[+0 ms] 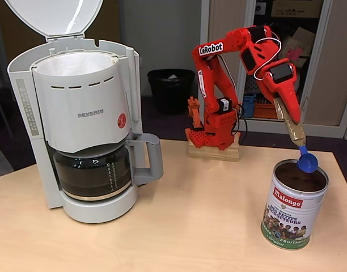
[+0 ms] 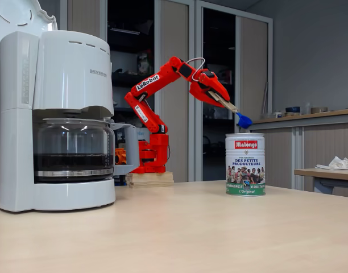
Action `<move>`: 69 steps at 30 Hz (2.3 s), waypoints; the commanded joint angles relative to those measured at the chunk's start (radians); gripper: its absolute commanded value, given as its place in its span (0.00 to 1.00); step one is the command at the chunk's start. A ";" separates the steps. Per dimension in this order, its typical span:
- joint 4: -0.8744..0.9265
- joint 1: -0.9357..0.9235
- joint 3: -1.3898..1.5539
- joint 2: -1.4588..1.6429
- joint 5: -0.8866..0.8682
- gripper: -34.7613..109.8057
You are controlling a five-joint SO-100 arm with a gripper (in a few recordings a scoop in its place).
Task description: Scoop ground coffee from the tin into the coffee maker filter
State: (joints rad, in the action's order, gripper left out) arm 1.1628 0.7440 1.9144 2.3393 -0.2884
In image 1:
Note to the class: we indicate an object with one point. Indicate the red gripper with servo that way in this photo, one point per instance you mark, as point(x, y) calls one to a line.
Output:
point(284, 90)

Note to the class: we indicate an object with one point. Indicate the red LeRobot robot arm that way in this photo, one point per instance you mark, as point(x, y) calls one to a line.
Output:
point(216, 124)

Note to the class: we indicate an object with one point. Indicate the Malongo coffee tin can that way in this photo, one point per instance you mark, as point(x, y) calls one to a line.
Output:
point(287, 215)

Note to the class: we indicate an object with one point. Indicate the white drip coffee maker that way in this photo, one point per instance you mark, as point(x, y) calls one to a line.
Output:
point(85, 99)

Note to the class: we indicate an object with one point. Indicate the orange plastic crate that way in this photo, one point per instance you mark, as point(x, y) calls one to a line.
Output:
point(264, 112)

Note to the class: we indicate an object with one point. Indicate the grey perforated basket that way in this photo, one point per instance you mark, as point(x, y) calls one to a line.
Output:
point(251, 85)

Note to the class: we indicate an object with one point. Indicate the small blue plastic crate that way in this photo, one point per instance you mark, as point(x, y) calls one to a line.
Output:
point(248, 107)

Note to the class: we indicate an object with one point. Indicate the grey cabinet with beige doors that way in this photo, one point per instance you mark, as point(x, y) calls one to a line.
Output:
point(323, 85)

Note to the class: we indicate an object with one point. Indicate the cardboard box with pink sticker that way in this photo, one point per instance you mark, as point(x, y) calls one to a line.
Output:
point(304, 37)

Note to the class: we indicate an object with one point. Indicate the orange table clamp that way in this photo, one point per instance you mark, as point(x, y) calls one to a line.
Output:
point(194, 114)

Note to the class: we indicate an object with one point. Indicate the light wooden base block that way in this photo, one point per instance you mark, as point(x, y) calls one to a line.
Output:
point(213, 155)

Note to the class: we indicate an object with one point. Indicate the brown cardboard box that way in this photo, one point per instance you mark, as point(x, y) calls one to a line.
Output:
point(298, 8)

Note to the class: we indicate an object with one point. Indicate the black waste bin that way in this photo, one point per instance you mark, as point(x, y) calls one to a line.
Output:
point(168, 93)

